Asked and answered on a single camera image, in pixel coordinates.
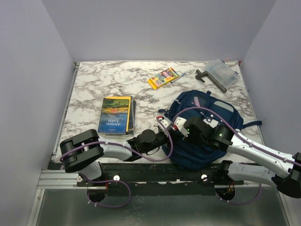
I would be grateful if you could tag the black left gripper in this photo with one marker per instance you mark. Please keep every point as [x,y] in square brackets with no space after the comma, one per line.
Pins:
[167,139]

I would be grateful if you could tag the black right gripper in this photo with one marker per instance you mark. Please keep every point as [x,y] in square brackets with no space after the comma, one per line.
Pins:
[187,135]

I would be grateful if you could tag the navy blue student backpack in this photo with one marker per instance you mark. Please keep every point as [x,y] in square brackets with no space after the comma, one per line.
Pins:
[198,109]

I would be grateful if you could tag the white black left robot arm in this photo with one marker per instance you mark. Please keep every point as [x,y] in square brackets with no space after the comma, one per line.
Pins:
[81,152]

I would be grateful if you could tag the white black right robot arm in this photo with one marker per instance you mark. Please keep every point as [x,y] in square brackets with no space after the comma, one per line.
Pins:
[272,167]

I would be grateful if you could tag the Animal Farm book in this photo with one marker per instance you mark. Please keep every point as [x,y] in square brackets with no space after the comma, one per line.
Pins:
[114,115]

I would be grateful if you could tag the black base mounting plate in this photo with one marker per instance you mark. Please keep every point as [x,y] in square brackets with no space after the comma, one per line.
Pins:
[149,179]

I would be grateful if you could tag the pink ruler in pocket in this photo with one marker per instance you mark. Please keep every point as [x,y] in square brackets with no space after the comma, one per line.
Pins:
[197,102]

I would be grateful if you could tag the clear plastic organizer box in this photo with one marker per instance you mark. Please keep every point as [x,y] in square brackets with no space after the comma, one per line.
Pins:
[222,73]

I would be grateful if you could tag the yellow crayon box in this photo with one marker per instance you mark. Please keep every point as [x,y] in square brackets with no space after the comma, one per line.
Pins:
[164,77]

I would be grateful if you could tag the blue pen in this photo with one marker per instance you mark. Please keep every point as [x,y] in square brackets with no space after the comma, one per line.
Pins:
[176,79]

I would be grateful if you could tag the aluminium extrusion rail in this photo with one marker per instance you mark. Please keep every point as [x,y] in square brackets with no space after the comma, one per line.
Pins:
[57,179]

